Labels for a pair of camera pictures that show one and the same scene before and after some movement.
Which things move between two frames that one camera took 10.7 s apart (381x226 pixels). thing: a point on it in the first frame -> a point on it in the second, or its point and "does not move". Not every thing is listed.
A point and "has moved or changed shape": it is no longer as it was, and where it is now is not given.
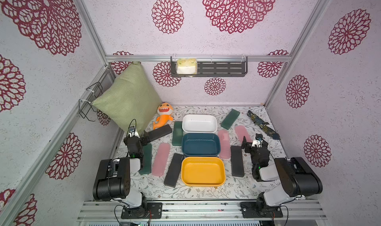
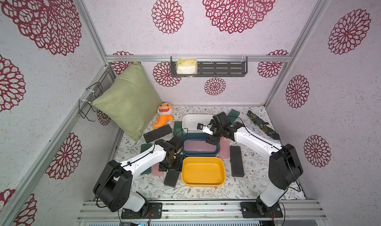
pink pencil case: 242,132 has moved or changed shape
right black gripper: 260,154 -> 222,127
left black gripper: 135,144 -> 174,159
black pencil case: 237,165 does not move
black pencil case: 174,170 does not move
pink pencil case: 224,144 does not move
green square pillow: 131,99 does not move
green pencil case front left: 147,161 does not move
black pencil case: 159,133 does not move
